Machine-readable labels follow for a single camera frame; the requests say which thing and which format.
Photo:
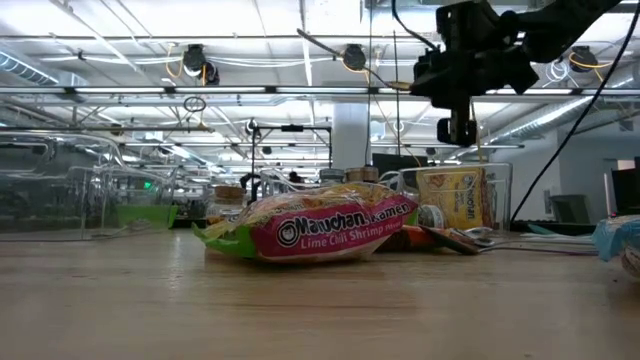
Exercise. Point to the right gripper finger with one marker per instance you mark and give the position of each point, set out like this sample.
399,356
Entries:
432,70
437,86

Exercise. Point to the white pillar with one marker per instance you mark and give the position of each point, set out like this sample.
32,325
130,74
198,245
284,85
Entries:
350,135

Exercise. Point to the black camera stand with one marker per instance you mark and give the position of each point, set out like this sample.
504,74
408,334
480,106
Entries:
292,128

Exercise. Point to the dark monitor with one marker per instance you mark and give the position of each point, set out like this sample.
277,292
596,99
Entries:
625,190

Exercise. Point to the grey box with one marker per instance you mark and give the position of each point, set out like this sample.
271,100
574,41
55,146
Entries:
570,209

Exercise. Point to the yellow ramen packet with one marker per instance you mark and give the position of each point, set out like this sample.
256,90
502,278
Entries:
452,197

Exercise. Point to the blue beef ramen packet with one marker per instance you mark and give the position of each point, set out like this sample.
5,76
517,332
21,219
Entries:
617,235

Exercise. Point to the gold lid seasoning jar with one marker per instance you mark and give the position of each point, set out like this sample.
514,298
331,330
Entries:
362,174

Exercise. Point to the green lid spice jar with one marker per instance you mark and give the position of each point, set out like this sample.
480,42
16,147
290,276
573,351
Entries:
331,175

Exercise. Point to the dark orange snack packet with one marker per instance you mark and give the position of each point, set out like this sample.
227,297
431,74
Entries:
405,239

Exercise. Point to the clear plastic bin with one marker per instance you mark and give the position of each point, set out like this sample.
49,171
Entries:
50,200
500,200

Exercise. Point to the lime chili shrimp ramen packet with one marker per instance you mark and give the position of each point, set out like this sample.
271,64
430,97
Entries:
325,230

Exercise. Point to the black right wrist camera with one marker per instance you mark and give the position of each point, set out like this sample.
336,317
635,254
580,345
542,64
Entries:
456,131

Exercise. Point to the black monitor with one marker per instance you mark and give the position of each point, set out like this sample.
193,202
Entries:
400,164

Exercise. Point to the silver label spice jar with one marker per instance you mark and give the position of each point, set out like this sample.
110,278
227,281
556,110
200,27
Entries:
431,216

